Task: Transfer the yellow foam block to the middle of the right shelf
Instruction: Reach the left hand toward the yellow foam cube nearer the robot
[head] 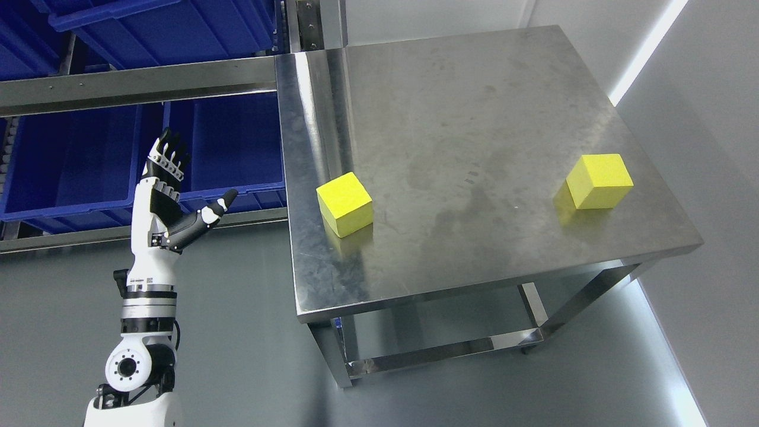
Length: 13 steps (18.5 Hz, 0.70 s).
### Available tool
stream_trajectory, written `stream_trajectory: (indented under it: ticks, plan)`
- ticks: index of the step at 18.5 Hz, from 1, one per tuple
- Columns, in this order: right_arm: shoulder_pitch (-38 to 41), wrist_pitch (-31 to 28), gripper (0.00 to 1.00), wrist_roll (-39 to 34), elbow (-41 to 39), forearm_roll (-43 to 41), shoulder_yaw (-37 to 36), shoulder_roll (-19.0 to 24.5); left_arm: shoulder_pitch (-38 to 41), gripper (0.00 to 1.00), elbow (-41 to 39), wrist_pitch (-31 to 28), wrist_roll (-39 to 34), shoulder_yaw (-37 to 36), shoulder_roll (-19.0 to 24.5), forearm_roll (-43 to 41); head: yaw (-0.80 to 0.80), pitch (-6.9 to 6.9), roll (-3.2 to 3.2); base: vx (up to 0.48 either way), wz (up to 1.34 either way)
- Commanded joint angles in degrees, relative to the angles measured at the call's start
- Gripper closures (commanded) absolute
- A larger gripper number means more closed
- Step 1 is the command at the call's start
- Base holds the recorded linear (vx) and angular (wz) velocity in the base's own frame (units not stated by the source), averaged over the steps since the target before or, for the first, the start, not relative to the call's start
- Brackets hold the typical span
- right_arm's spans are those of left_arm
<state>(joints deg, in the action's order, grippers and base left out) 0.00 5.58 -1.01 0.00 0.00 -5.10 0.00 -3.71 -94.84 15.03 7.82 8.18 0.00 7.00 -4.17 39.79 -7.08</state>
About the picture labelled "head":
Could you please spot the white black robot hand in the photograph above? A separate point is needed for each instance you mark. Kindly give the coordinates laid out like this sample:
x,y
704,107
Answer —
x,y
160,230

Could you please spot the yellow foam block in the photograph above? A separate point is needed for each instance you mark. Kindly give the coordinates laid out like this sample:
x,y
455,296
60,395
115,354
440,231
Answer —
x,y
599,181
345,205

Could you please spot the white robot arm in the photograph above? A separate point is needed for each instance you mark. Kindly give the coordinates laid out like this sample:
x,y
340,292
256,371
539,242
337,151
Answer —
x,y
141,370

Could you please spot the blue bin upper shelf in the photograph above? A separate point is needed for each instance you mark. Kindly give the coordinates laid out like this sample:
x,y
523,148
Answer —
x,y
143,34

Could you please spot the metal shelf rack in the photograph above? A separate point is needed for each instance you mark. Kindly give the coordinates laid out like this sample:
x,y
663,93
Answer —
x,y
302,31

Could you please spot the blue bin lower left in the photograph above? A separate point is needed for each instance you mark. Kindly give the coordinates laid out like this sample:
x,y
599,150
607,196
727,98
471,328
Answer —
x,y
77,171

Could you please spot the blue bin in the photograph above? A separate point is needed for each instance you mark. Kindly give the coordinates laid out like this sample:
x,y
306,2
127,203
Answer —
x,y
234,143
30,47
77,171

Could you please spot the blue bin lower right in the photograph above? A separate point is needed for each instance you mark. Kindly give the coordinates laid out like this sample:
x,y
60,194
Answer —
x,y
234,143

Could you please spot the blue bin upper far left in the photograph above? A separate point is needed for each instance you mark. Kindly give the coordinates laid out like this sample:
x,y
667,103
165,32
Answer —
x,y
30,47

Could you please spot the stainless steel table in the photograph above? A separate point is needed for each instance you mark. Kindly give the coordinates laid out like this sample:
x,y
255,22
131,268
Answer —
x,y
464,144

